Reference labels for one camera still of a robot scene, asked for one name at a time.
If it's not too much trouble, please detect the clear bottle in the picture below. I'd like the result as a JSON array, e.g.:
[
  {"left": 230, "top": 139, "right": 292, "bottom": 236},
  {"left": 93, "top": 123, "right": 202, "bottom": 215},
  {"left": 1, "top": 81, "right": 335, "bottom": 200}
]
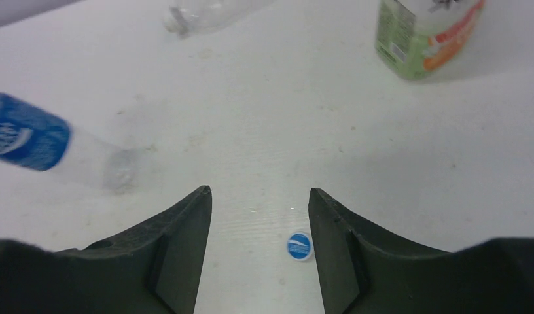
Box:
[{"left": 163, "top": 0, "right": 274, "bottom": 37}]

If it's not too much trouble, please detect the blue white bottle cap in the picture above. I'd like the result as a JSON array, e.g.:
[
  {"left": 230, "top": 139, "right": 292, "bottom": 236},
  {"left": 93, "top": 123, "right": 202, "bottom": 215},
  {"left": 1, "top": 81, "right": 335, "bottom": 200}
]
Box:
[{"left": 285, "top": 232, "right": 314, "bottom": 262}]

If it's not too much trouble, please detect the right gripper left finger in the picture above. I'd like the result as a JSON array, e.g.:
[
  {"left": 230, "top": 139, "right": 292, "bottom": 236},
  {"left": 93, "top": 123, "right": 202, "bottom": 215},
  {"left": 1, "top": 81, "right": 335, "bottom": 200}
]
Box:
[{"left": 0, "top": 186, "right": 212, "bottom": 313}]

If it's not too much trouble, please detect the green orange label bottle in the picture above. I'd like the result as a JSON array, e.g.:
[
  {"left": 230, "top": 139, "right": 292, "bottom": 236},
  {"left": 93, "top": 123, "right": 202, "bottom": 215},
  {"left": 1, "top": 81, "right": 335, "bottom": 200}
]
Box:
[{"left": 375, "top": 0, "right": 486, "bottom": 80}]

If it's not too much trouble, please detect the blue label bottle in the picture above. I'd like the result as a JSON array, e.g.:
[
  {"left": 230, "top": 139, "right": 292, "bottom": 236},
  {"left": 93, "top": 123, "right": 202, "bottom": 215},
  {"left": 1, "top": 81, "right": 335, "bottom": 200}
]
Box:
[{"left": 0, "top": 91, "right": 140, "bottom": 192}]

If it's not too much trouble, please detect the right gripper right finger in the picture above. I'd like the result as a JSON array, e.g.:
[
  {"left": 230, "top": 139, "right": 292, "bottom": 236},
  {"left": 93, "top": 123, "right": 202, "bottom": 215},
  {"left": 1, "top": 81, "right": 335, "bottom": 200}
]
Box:
[{"left": 308, "top": 188, "right": 534, "bottom": 313}]

